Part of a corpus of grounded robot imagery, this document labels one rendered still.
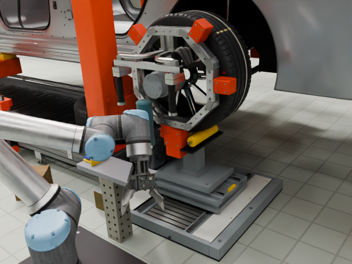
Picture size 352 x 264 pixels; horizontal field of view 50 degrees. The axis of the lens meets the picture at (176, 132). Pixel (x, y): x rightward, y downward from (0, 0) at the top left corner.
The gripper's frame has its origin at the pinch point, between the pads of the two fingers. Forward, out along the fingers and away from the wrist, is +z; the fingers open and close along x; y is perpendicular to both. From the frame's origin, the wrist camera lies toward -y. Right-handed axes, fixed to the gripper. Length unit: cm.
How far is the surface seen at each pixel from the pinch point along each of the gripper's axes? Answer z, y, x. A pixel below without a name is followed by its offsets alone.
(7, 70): -132, -260, -55
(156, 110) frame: -52, -73, 33
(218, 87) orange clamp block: -53, -27, 50
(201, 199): 2, -71, 55
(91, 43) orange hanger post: -90, -70, -3
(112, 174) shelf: -17, -59, 2
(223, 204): 6, -67, 67
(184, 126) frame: -39, -55, 42
